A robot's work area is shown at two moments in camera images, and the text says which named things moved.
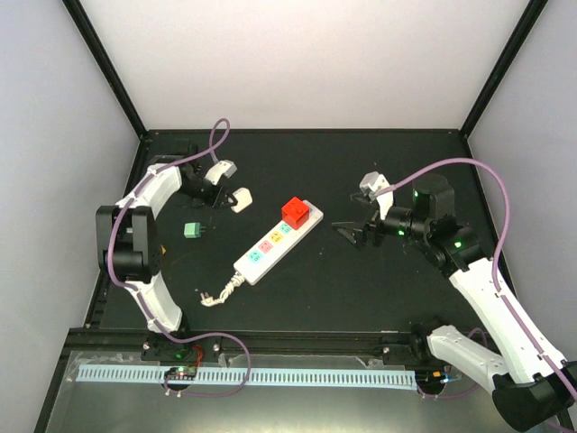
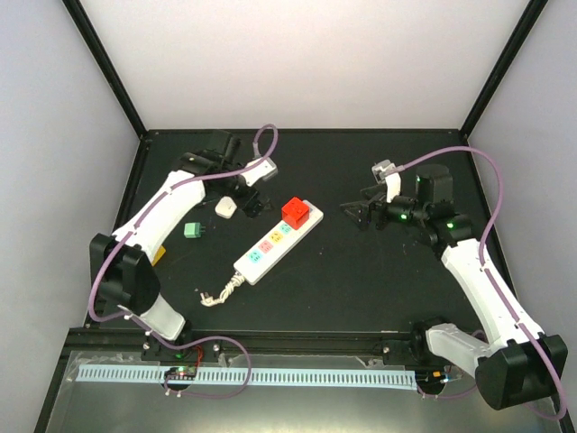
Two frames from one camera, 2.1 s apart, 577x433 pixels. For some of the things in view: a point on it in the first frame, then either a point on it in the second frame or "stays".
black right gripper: [371, 223] → [377, 202]
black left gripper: [215, 200] → [255, 210]
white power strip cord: [209, 301] stays
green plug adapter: [193, 230] stays
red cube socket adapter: [296, 213] stays
